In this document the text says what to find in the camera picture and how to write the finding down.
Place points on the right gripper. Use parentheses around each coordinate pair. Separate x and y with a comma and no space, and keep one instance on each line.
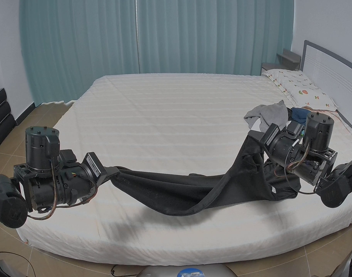
(282,149)

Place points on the grey bedside table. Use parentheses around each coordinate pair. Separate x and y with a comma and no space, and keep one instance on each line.
(288,57)

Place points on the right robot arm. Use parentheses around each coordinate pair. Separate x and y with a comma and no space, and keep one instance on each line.
(320,131)

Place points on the black T-shirt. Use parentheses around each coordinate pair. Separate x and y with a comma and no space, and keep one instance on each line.
(170,192)

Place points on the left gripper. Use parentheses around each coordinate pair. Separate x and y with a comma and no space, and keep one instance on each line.
(77,183)

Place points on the white printed pillow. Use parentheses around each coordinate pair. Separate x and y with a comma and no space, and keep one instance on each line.
(300,88)

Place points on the bed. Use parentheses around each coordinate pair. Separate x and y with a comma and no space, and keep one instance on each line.
(164,111)

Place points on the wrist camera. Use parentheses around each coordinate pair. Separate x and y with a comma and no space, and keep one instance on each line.
(295,130)
(67,158)

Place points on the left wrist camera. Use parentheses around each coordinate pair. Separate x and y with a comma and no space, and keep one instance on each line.
(67,158)

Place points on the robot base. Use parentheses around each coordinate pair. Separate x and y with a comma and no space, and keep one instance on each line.
(164,271)

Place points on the pile of clothes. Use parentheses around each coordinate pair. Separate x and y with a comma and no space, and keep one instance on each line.
(272,114)

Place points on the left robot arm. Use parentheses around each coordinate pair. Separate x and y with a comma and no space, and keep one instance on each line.
(41,149)

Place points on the blue-green curtain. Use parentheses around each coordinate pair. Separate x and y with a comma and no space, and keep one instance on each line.
(77,33)
(210,24)

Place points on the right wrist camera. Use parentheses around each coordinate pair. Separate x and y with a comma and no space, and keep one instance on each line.
(295,130)

